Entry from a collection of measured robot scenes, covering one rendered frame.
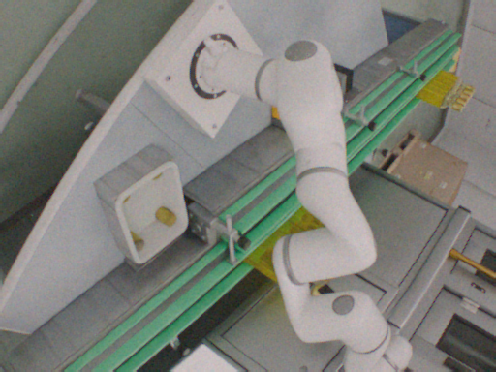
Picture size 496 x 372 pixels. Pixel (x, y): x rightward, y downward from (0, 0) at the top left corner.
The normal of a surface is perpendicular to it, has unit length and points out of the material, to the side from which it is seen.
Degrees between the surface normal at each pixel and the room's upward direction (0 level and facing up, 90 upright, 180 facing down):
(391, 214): 91
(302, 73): 92
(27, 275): 0
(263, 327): 90
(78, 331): 90
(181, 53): 5
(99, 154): 0
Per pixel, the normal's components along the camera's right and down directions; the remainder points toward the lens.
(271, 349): -0.03, -0.73
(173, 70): 0.75, 0.36
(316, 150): -0.33, -0.51
